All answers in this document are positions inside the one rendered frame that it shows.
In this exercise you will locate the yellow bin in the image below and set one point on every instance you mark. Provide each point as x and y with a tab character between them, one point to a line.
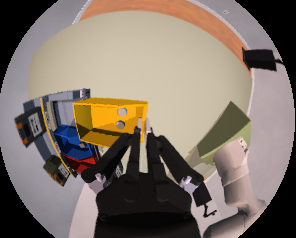
97	124

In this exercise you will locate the blue open bin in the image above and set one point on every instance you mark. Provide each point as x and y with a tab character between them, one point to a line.
71	146

